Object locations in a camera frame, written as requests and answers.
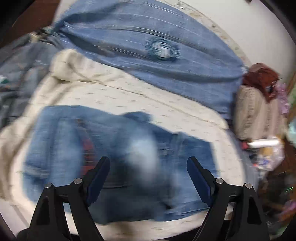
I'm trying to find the blue denim jeans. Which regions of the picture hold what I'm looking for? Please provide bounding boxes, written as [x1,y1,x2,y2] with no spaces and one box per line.
[22,106,217,225]

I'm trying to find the white bottle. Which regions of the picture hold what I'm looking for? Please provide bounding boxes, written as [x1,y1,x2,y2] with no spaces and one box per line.
[247,138,280,149]

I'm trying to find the beige cloth bundle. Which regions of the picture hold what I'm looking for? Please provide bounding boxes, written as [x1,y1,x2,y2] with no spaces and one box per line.
[233,85,285,140]

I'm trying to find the cream leaf-print bedsheet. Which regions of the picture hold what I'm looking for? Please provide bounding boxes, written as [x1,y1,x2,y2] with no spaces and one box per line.
[0,48,247,238]

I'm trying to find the grey-blue patterned pillow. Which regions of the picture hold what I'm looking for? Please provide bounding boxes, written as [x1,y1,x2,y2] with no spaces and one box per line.
[1,34,62,128]

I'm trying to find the dark brown wooden headboard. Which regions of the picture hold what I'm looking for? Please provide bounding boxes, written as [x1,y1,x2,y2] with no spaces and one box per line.
[0,0,60,47]

